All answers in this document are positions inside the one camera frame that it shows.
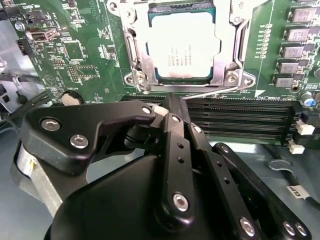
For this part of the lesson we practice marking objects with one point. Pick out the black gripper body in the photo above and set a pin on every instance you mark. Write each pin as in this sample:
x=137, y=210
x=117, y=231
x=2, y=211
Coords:
x=112, y=212

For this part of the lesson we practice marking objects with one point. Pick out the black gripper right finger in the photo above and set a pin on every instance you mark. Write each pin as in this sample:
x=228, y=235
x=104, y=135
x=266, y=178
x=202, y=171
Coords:
x=225, y=180

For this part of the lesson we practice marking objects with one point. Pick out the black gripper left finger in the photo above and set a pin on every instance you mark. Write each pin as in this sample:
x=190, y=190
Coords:
x=62, y=140

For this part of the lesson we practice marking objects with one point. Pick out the silver CPU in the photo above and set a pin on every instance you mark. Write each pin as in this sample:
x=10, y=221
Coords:
x=182, y=42

